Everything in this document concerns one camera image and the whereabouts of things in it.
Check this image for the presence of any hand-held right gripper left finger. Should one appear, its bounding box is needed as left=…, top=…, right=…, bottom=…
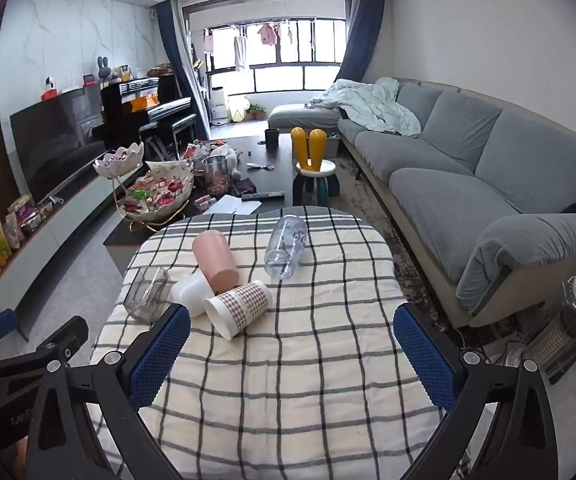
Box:
left=27, top=304, right=191, bottom=480

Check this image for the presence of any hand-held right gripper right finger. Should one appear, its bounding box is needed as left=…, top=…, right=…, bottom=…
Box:
left=392, top=302, right=561, bottom=480

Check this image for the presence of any white cup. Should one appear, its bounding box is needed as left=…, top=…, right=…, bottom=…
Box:
left=170, top=272, right=217, bottom=318

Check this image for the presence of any brown plaid paper cup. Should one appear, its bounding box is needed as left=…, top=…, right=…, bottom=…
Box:
left=203, top=281, right=273, bottom=342

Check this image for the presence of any pink cup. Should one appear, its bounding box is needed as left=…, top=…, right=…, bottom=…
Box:
left=191, top=230, right=240, bottom=295

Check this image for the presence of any grey glass cup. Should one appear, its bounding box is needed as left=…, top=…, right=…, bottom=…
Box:
left=123, top=266, right=173, bottom=323

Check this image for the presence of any black checked white tablecloth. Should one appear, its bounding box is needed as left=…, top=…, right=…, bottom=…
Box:
left=88, top=206, right=446, bottom=480

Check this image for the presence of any colourful snack packet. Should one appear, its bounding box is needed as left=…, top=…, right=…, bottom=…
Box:
left=8, top=195, right=54, bottom=238

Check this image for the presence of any grey television cabinet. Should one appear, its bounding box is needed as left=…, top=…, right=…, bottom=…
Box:
left=0, top=160, right=151, bottom=321

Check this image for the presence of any electric space heater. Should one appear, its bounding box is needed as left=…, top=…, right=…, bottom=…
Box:
left=520, top=276, right=576, bottom=386

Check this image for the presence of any tiered snack bowl stand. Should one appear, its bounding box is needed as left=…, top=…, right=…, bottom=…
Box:
left=93, top=141, right=195, bottom=231

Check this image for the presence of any white paper sheet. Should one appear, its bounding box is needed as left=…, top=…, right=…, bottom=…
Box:
left=209, top=195, right=263, bottom=216

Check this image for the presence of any grey sofa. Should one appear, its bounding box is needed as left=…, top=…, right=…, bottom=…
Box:
left=268, top=77, right=576, bottom=328

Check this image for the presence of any clear snack jar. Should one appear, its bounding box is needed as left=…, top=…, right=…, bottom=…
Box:
left=201, top=156, right=229, bottom=196

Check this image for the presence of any flat screen television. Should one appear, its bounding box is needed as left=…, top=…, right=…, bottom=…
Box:
left=9, top=87, right=108, bottom=203

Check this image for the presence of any dark coffee table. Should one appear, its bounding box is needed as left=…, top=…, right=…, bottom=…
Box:
left=104, top=132, right=341, bottom=261

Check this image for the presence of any white plush toy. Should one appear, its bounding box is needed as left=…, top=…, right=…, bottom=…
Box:
left=210, top=144, right=241, bottom=178

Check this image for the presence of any yellow rabbit-ear stool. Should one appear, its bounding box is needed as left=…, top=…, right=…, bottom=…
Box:
left=290, top=127, right=339, bottom=206

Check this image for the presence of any black piano bench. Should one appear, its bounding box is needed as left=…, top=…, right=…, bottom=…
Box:
left=139, top=114, right=197, bottom=153

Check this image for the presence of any black upright piano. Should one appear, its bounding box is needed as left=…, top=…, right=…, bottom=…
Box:
left=100, top=74, right=199, bottom=161

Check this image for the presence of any pale crumpled blanket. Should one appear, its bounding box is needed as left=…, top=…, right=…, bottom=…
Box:
left=309, top=78, right=423, bottom=137

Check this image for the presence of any white air purifier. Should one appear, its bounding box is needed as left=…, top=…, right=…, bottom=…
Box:
left=209, top=87, right=229, bottom=126

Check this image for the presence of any blue curtain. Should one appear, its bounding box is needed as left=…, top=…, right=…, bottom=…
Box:
left=339, top=0, right=386, bottom=83
left=150, top=0, right=201, bottom=133

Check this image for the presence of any white cable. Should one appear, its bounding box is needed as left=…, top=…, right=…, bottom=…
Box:
left=488, top=342, right=524, bottom=367

